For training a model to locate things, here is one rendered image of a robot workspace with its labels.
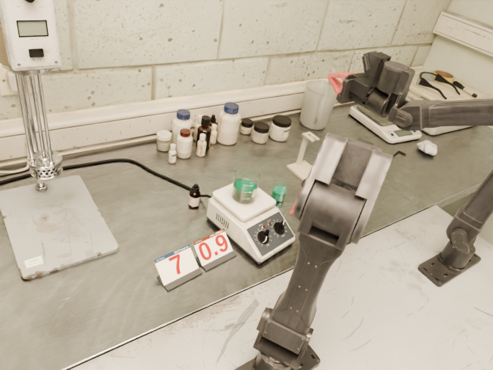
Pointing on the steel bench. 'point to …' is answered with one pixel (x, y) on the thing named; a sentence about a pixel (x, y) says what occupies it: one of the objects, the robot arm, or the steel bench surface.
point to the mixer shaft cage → (39, 167)
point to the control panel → (270, 233)
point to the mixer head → (29, 37)
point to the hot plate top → (263, 202)
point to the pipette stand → (301, 169)
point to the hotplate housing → (232, 226)
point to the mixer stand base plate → (54, 226)
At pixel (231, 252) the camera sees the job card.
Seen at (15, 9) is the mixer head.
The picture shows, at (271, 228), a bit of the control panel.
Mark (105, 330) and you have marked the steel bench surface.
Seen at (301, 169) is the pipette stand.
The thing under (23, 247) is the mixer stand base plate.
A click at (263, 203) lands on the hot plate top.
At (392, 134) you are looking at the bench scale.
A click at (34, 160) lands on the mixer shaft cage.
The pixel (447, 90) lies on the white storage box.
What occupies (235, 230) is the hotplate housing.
